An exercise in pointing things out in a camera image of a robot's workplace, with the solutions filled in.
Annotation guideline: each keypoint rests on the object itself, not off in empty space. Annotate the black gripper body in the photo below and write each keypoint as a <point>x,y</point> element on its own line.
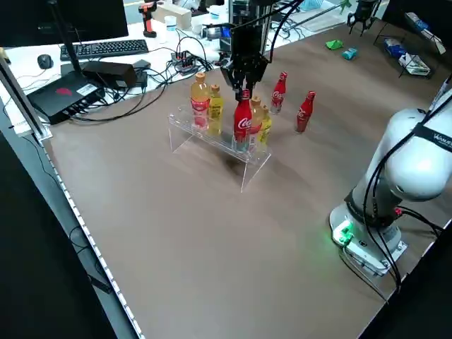
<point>247,46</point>
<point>365,5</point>

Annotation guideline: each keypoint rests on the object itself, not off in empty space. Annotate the red cola bottle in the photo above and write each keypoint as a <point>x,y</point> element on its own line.
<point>305,113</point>
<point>243,121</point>
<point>278,95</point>

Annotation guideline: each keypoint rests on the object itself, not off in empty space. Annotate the green chips bag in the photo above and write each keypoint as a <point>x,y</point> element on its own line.
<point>333,44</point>

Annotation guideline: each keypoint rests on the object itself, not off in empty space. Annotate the teal chips bag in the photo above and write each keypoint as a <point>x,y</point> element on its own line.
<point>349,53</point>

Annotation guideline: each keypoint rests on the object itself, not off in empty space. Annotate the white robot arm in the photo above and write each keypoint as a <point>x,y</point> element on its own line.
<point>406,166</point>

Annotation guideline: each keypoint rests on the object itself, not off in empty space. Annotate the clear acrylic shelf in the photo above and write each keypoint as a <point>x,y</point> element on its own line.
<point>197,132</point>

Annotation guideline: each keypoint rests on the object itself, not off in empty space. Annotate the blue cracker packet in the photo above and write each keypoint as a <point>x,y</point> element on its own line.
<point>393,46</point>

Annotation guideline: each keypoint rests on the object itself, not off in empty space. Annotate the yellow drink bottle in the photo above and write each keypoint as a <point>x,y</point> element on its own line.
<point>215,111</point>
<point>265,125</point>

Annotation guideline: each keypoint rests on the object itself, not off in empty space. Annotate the orange tea bottle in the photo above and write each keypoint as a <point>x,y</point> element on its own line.
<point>256,114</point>
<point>200,99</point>

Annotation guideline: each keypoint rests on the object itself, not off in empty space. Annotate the blue white snack packet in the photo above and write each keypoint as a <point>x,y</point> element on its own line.
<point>420,24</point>

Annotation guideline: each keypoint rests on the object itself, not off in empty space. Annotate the black usb hub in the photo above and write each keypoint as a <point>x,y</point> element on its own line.
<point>183,60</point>

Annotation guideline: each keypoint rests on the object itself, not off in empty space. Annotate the beige box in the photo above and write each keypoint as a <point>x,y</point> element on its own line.
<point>176,16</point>

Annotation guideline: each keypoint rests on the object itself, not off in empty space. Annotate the white cup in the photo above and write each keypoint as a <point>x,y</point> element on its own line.
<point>170,23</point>

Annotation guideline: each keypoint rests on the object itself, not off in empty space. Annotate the orange power tool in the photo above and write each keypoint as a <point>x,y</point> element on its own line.
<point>148,19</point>

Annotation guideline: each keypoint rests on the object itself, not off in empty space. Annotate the black rectangular box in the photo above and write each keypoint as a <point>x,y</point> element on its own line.
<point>109,74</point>

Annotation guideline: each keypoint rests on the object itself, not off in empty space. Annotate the black keyboard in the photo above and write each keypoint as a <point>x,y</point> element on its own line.
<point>104,49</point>

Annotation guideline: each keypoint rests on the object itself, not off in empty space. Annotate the black mini computer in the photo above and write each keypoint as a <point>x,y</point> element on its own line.
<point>63,93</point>

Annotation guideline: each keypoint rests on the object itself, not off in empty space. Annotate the black computer monitor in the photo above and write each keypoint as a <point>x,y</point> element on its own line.
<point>63,17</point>

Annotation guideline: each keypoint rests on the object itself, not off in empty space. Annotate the black computer mouse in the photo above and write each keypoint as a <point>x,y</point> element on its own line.
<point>45,61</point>

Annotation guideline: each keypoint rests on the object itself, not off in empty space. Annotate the aluminium frame profile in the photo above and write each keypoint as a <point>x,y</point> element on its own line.
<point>21,99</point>

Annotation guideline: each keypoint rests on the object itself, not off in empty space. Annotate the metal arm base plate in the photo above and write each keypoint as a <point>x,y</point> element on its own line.
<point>374,265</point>

